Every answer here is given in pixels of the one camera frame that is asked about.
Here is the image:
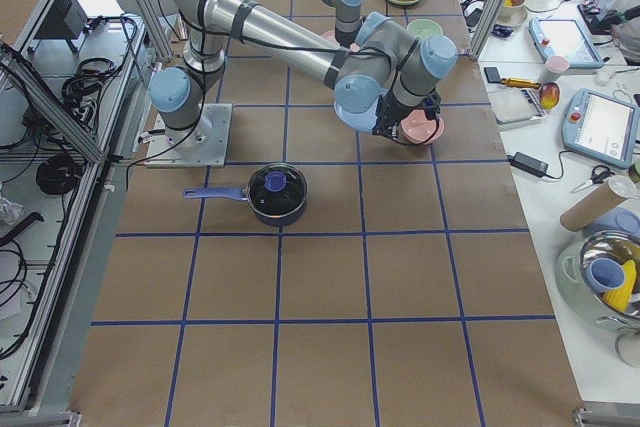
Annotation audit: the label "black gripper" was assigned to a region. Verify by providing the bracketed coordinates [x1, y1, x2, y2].
[372, 91, 423, 140]

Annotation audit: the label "pink plate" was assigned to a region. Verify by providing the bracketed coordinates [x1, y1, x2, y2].
[321, 29, 360, 52]

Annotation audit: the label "blue plate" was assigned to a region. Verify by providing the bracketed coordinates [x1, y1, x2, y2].
[334, 102, 377, 133]

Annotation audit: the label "pink bowl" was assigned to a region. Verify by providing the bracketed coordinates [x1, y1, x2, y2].
[400, 111, 445, 145]

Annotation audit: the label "green bowl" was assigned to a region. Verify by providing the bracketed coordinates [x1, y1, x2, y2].
[406, 18, 443, 40]

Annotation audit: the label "blue saucepan with lid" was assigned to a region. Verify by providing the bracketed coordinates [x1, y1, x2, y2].
[183, 163, 308, 227]

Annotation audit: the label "black power adapter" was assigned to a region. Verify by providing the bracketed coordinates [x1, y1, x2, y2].
[507, 152, 548, 178]

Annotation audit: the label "red yellow mango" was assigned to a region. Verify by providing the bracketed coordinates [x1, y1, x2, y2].
[538, 82, 560, 110]

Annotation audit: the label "white cup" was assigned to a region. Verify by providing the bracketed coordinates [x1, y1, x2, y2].
[539, 55, 570, 85]

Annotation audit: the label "blue teach pendant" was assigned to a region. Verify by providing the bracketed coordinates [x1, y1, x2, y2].
[562, 89, 639, 169]
[528, 18, 604, 69]

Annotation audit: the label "scissors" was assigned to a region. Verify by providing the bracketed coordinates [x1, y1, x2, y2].
[571, 164, 614, 193]

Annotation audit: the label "cardboard tube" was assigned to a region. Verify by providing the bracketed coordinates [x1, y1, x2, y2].
[559, 175, 636, 232]

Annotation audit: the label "silver metal bowl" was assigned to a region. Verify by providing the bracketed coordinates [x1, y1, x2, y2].
[554, 231, 639, 332]

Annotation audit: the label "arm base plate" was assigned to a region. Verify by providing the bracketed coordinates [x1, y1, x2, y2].
[144, 103, 233, 168]

